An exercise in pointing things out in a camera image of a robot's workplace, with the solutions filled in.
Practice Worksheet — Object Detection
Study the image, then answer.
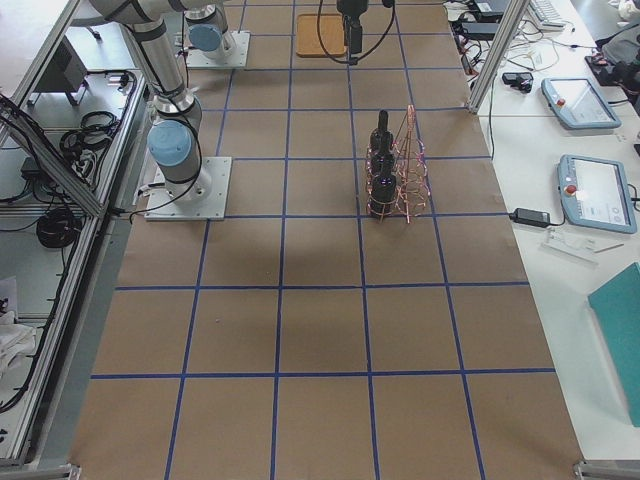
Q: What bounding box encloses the blue teach pendant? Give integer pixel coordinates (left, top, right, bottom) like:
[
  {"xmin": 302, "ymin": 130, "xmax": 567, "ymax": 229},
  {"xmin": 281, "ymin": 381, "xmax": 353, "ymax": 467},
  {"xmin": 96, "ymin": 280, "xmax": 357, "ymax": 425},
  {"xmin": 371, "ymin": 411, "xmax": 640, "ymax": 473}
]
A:
[
  {"xmin": 557, "ymin": 154, "xmax": 637, "ymax": 234},
  {"xmin": 541, "ymin": 78, "xmax": 621, "ymax": 130}
]

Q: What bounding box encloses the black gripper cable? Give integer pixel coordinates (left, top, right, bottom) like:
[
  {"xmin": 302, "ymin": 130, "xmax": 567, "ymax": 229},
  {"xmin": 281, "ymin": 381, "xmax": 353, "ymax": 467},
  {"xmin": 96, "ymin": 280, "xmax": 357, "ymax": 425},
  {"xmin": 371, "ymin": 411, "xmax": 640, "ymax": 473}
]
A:
[{"xmin": 317, "ymin": 0, "xmax": 397, "ymax": 65}]

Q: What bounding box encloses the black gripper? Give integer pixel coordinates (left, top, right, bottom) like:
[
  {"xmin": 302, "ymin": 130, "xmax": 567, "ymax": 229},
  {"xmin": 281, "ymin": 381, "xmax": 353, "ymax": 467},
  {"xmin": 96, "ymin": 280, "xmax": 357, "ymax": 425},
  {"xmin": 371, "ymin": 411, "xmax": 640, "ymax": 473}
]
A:
[{"xmin": 336, "ymin": 0, "xmax": 368, "ymax": 53}]

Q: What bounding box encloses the clear acrylic piece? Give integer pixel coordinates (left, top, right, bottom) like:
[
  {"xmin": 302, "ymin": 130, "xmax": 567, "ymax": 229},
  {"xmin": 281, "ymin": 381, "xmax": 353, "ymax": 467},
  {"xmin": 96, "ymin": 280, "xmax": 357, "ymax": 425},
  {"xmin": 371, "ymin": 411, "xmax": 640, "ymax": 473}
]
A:
[{"xmin": 541, "ymin": 228, "xmax": 599, "ymax": 266}]

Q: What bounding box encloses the copper wire bottle basket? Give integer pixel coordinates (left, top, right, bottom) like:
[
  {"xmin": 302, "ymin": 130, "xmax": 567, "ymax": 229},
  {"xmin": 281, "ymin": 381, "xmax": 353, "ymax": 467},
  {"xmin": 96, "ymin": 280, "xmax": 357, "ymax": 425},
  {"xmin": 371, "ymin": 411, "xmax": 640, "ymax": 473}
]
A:
[{"xmin": 366, "ymin": 104, "xmax": 431, "ymax": 222}]

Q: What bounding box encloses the teal box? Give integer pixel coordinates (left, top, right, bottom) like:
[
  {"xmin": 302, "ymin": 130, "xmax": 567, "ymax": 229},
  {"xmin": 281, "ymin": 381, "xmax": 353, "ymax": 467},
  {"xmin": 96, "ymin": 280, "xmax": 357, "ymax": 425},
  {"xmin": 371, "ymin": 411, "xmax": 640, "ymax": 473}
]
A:
[{"xmin": 588, "ymin": 262, "xmax": 639, "ymax": 427}]

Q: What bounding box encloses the wooden tray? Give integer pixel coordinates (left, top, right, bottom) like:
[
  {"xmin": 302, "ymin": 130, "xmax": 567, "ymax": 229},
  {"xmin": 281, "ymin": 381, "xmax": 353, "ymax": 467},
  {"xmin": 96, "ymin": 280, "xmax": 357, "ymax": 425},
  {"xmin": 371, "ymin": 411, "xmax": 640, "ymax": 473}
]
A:
[{"xmin": 295, "ymin": 13, "xmax": 346, "ymax": 58}]

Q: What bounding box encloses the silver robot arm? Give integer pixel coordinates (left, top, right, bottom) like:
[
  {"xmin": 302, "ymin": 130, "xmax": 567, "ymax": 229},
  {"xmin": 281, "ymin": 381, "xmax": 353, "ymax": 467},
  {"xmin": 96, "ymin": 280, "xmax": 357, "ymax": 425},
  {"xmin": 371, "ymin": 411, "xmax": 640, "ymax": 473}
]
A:
[
  {"xmin": 91, "ymin": 0, "xmax": 211, "ymax": 202},
  {"xmin": 186, "ymin": 1, "xmax": 369, "ymax": 64}
]

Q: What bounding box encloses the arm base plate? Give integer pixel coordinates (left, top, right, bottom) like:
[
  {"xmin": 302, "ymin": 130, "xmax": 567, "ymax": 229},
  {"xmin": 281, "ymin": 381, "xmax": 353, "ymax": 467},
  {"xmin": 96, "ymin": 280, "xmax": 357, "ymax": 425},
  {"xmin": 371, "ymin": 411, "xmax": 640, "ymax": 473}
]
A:
[
  {"xmin": 144, "ymin": 157, "xmax": 232, "ymax": 221},
  {"xmin": 187, "ymin": 27, "xmax": 251, "ymax": 70}
]

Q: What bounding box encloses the aluminium frame post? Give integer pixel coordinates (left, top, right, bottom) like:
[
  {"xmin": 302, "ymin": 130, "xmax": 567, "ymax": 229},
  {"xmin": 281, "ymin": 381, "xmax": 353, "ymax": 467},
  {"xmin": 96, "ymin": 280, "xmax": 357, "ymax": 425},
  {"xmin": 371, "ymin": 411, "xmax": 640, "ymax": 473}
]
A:
[{"xmin": 467, "ymin": 0, "xmax": 529, "ymax": 114}]

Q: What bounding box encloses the black power adapter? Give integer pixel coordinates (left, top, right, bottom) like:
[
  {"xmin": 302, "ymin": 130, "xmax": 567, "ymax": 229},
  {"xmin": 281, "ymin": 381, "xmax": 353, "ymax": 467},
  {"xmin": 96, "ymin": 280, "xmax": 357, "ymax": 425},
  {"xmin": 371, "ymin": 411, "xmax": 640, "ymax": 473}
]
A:
[{"xmin": 509, "ymin": 208, "xmax": 551, "ymax": 228}]

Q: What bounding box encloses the black coiled cable bundle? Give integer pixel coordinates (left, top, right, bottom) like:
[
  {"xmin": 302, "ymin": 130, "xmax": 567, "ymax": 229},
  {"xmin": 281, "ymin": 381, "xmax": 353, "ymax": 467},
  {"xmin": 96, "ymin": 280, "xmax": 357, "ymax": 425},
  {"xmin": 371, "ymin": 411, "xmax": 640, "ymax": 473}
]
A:
[{"xmin": 35, "ymin": 205, "xmax": 76, "ymax": 250}]

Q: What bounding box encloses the black power brick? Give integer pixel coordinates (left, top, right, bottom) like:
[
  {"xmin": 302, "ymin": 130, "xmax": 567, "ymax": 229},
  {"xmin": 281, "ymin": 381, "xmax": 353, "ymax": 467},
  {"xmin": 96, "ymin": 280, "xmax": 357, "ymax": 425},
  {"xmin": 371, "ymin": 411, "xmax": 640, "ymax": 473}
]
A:
[{"xmin": 460, "ymin": 22, "xmax": 500, "ymax": 41}]

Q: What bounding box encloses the blue teach pendant near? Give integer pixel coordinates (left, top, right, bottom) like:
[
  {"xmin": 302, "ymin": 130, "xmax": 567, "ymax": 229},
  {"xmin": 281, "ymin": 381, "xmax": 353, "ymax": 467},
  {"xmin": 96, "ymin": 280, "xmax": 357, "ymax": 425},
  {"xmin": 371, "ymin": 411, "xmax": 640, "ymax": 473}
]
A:
[{"xmin": 557, "ymin": 154, "xmax": 637, "ymax": 234}]

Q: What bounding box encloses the blue teach pendant far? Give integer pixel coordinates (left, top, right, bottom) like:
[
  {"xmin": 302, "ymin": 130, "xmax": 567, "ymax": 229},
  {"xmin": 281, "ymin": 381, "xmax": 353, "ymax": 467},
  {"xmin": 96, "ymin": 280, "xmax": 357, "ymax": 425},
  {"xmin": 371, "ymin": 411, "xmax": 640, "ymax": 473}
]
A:
[{"xmin": 541, "ymin": 78, "xmax": 621, "ymax": 130}]

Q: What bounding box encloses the dark wine bottle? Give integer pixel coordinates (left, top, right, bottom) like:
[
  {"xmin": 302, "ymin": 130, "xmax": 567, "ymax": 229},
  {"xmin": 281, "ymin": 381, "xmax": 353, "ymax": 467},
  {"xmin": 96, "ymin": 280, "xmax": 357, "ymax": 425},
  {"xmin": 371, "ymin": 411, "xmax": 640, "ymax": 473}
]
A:
[
  {"xmin": 370, "ymin": 131, "xmax": 395, "ymax": 178},
  {"xmin": 369, "ymin": 173, "xmax": 397, "ymax": 219},
  {"xmin": 369, "ymin": 110, "xmax": 393, "ymax": 150}
]

